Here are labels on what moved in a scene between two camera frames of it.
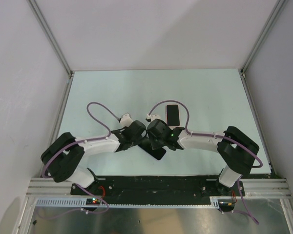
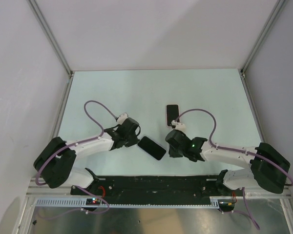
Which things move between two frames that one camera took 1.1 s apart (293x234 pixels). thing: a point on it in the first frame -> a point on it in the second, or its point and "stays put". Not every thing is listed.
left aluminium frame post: [51, 37] stays put
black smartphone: [157, 153] stays put
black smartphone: [173, 115] stays put
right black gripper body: [156, 142] -> [176, 152]
